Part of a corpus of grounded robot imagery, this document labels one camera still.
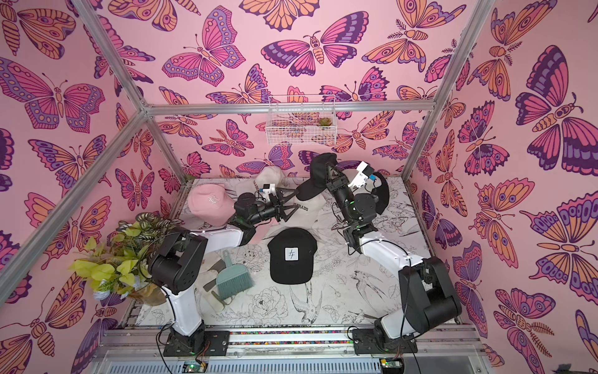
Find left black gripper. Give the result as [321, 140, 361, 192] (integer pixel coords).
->
[248, 191, 299, 229]

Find black cap with white patch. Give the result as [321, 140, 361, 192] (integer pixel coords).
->
[267, 228, 318, 285]

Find plain black cap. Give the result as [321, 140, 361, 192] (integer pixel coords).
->
[296, 153, 338, 201]

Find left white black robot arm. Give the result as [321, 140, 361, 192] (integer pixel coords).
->
[148, 185, 299, 338]

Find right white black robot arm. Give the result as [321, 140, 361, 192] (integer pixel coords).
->
[325, 166, 463, 344]

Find cream Colorado cap middle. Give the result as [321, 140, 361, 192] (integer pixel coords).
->
[281, 194, 325, 229]

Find cream cap rear left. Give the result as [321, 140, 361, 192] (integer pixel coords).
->
[235, 166, 284, 196]

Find plain pink cap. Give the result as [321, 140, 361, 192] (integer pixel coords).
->
[249, 221, 273, 245]

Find small succulent in basket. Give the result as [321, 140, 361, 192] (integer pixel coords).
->
[318, 118, 333, 127]

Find pink cap with logo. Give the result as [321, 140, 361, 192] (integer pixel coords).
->
[187, 184, 235, 221]

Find teal hand brush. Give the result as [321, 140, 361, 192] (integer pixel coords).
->
[216, 249, 254, 299]

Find clear plastic dustpan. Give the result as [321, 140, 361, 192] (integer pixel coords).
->
[195, 260, 233, 313]

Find potted green plant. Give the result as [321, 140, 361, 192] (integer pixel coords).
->
[69, 212, 180, 306]

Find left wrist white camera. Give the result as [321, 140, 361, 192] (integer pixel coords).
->
[261, 183, 276, 196]

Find wrist white camera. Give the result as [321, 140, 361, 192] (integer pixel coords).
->
[348, 161, 377, 190]
[261, 183, 276, 196]

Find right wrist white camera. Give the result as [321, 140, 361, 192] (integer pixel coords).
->
[348, 161, 377, 190]

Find white wire basket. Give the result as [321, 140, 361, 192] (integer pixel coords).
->
[264, 93, 338, 146]

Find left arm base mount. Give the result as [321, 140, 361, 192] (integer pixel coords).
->
[163, 329, 230, 357]

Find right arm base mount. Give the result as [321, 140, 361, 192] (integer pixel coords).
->
[347, 327, 418, 355]

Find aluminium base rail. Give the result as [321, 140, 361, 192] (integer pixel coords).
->
[87, 325, 494, 373]

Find aluminium frame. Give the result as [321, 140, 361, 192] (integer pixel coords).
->
[1, 1, 495, 302]

